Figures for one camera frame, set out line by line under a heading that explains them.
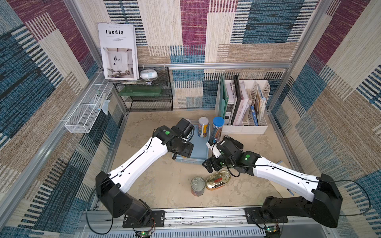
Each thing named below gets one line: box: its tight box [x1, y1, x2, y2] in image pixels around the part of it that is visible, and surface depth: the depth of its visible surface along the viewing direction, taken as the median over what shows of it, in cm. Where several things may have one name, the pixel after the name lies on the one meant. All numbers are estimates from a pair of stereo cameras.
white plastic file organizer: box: [215, 79, 271, 135], surface depth 102 cm
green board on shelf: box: [118, 85, 163, 97], surface depth 102 cm
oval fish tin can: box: [205, 170, 232, 191], surface depth 84 cm
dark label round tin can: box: [190, 176, 206, 197], surface depth 76 cm
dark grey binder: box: [231, 74, 242, 126], surface depth 94 cm
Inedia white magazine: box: [97, 22, 140, 81], surface depth 79 cm
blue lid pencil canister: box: [212, 116, 225, 141], surface depth 94 cm
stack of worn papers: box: [256, 84, 266, 125], surface depth 98 cm
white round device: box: [139, 68, 159, 80], surface depth 89 cm
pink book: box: [232, 80, 250, 126], surface depth 97 cm
